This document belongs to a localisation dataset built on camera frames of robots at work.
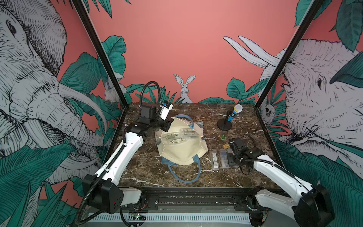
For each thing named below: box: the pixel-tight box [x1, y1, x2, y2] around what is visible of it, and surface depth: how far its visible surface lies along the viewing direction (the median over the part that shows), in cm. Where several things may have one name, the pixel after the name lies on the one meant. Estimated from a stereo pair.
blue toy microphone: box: [227, 104, 243, 122], surface depth 90 cm
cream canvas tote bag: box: [155, 113, 209, 184], surface depth 90 cm
